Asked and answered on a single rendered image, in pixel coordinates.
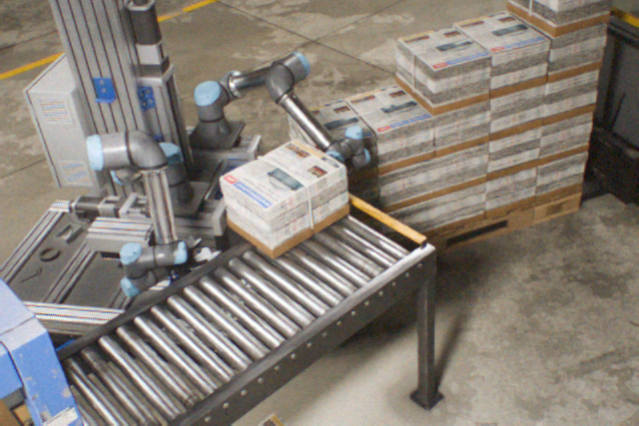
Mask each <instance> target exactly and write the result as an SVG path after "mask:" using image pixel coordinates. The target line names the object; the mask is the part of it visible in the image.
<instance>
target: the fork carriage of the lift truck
mask: <svg viewBox="0 0 639 426"><path fill-rule="evenodd" d="M591 122H592V121H591ZM589 134H590V137H589V138H590V140H589V142H588V144H589V148H588V151H586V152H588V160H587V162H586V163H585V164H586V165H585V175H587V176H588V177H589V178H590V179H592V180H595V179H597V180H598V181H599V182H601V183H602V184H603V185H605V187H606V188H608V192H609V193H610V194H611V195H613V196H614V197H615V198H616V199H619V200H620V202H621V203H623V204H624V205H626V204H629V203H633V199H634V194H635V189H636V182H637V177H638V172H639V153H638V152H637V151H635V150H634V149H632V148H631V147H630V146H627V145H626V144H624V143H623V142H621V140H620V139H618V138H617V137H615V136H613V135H612V134H610V133H609V132H607V131H606V130H604V129H602V128H601V127H599V126H598V124H596V123H595V122H592V127H591V133H589Z"/></svg>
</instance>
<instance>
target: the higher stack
mask: <svg viewBox="0 0 639 426"><path fill-rule="evenodd" d="M611 1H612V0H508V2H510V3H512V4H513V5H515V6H517V7H519V8H521V9H523V10H525V11H527V12H529V17H530V13H531V14H532V16H533V15H535V17H537V18H539V19H540V20H542V21H544V22H546V23H548V24H550V25H552V26H554V27H558V26H563V25H567V24H571V23H576V21H580V20H585V19H589V18H592V17H597V16H601V15H604V14H605V13H609V10H611V5H612V4H611ZM506 13H509V14H510V15H512V16H513V17H515V18H516V19H518V20H519V21H521V22H524V23H525V24H528V26H530V27H531V28H533V30H535V31H537V32H539V33H540V34H542V35H543V36H545V37H546V38H547V39H549V40H551V44H549V50H548V55H547V56H548V58H547V64H548V65H547V68H546V69H547V70H546V73H548V75H549V76H550V74H555V73H558V72H562V71H567V70H570V69H574V68H579V67H582V66H586V64H590V63H594V62H597V61H602V58H603V52H604V48H603V47H605V44H606V43H605V41H606V36H607V35H605V34H606V30H608V29H606V26H608V24H605V23H601V24H597V26H592V27H588V28H585V29H580V30H576V31H572V32H568V33H564V35H559V36H556V37H554V36H552V35H550V34H548V33H546V32H544V30H542V29H541V28H539V27H537V26H536V25H533V24H531V23H530V22H528V21H526V20H524V19H523V18H520V17H518V16H517V15H515V14H513V13H512V11H507V12H506ZM598 73H599V72H598V70H595V71H591V72H587V73H583V74H580V75H575V76H572V77H571V78H568V79H564V80H560V81H557V82H552V83H547V82H546V87H545V88H546V90H545V91H546V92H545V96H543V103H542V105H544V114H543V116H542V117H543V118H544V122H545V118H549V117H552V116H555V115H560V114H563V113H566V112H571V111H574V110H577V109H582V107H585V106H589V105H593V104H595V102H596V97H597V94H596V93H597V90H596V89H597V85H598V83H597V82H598ZM591 120H592V113H588V114H585V115H580V116H577V117H574V118H569V119H566V120H563V121H560V122H559V123H555V124H552V125H548V126H542V127H541V128H542V132H541V133H542V134H541V139H540V140H541V141H540V145H539V146H540V147H539V148H540V150H539V157H538V158H539V159H542V158H545V157H549V156H553V155H556V154H559V152H564V151H567V150H570V149H575V148H578V147H581V146H585V145H588V142H589V140H590V138H589V137H590V134H589V133H591V127H592V122H591ZM587 160H588V152H582V153H579V155H575V156H571V157H568V158H565V159H562V160H557V161H554V162H551V163H547V164H544V165H540V166H538V167H536V171H537V172H536V173H535V176H536V177H537V178H536V179H537V181H535V182H536V183H537V184H535V190H534V195H535V196H536V197H537V196H540V195H543V194H546V193H550V192H553V191H556V190H559V189H563V188H566V187H569V185H574V184H577V183H580V182H582V180H583V175H585V165H586V164H585V163H586V162H587ZM580 196H581V189H579V190H576V191H572V192H569V193H566V194H563V195H559V196H556V197H553V198H550V199H546V200H543V201H540V203H537V204H532V207H533V212H532V225H534V224H538V223H541V222H544V221H547V220H551V219H553V218H555V217H556V216H559V215H563V214H566V213H571V212H575V211H578V210H579V204H580Z"/></svg>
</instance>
